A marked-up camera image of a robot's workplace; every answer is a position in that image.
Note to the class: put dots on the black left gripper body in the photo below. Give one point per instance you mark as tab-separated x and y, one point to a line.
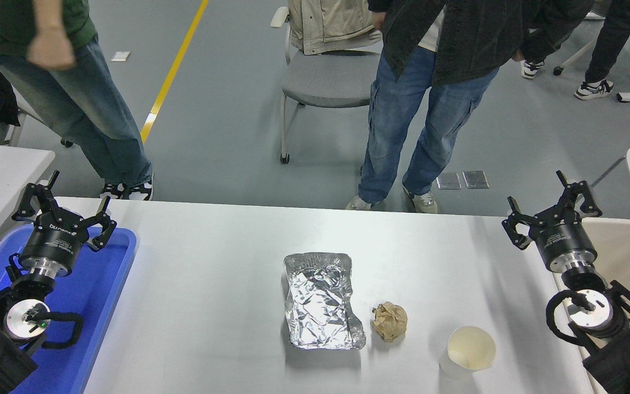
55	241

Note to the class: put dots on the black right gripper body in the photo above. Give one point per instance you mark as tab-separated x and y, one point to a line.
561	238

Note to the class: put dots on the white paper cup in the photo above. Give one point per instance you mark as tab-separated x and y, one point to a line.
471	350

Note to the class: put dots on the tan paper ball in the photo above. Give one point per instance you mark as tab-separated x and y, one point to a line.
390	323

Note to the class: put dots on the foil tray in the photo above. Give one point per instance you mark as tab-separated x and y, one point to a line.
320	306

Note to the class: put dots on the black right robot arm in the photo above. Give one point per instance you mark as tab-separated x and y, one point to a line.
621	361

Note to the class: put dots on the person's hand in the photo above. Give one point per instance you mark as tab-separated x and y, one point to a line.
52	49

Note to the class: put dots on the metal floor plate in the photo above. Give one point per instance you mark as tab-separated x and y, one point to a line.
448	180
476	179

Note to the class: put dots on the blue plastic tray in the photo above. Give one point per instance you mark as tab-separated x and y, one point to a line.
101	284

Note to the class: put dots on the person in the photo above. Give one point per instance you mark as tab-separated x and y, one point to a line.
610	38
91	109
397	109

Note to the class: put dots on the grey wheeled chair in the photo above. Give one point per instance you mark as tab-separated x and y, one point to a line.
326	82

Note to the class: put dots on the beige jacket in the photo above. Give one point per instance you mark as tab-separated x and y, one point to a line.
326	22

